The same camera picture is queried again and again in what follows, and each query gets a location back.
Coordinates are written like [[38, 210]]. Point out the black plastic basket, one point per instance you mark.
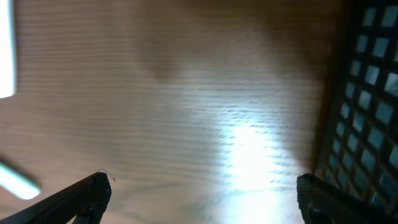
[[359, 148]]

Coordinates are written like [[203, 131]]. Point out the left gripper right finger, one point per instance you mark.
[[321, 202]]

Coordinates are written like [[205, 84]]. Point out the white plastic fork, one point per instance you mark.
[[17, 184], [8, 55]]

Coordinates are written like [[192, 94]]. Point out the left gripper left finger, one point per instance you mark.
[[82, 202]]

